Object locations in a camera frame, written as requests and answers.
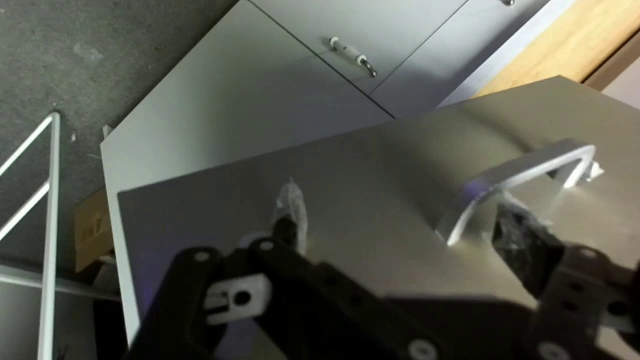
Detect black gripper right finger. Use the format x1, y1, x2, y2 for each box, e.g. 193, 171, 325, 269
492, 197, 640, 360

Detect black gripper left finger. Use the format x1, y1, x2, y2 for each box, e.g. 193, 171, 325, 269
122, 178, 316, 360

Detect beige drawer with label holder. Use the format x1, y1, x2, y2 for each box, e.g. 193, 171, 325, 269
116, 74, 640, 360

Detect gray base cabinet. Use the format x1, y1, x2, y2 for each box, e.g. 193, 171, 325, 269
99, 0, 581, 345

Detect brown cardboard piece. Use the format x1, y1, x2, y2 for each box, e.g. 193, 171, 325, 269
72, 188, 116, 273

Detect white metal tube frame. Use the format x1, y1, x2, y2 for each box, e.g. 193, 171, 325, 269
0, 110, 64, 360

